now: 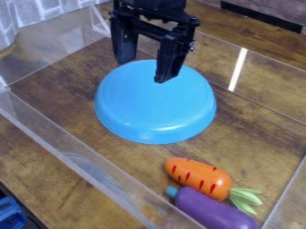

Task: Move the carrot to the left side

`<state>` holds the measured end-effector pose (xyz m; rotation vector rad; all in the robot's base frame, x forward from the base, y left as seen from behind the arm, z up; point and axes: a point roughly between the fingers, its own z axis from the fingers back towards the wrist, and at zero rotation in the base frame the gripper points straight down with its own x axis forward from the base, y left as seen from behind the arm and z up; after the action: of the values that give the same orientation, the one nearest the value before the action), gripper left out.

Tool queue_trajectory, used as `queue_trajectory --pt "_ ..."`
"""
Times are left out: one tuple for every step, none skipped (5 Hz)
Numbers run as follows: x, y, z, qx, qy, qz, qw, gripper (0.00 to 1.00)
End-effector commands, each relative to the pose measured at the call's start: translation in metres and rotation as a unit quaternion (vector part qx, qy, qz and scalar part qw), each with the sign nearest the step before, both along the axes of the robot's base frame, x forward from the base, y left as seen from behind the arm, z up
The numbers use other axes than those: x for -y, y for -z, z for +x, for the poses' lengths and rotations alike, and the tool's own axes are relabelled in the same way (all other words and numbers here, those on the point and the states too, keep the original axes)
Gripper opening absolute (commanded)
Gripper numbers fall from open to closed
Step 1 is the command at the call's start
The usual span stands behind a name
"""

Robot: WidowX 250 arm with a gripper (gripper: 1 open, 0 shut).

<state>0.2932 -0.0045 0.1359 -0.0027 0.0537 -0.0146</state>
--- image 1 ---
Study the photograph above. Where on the blue upside-down bowl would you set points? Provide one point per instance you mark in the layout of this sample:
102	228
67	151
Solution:
154	113

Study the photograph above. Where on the purple toy eggplant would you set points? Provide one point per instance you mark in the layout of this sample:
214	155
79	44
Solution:
207	211

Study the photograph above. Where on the blue object at corner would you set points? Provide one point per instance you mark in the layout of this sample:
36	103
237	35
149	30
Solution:
12	216

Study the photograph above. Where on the white brick-pattern curtain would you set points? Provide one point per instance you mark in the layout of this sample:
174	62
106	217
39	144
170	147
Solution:
19	13

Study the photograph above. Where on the orange toy carrot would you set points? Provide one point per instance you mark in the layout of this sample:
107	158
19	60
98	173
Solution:
211	181

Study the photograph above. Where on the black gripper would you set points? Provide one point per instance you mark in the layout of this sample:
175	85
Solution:
177	42

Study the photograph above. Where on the clear acrylic enclosure wall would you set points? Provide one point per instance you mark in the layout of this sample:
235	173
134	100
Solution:
84	179

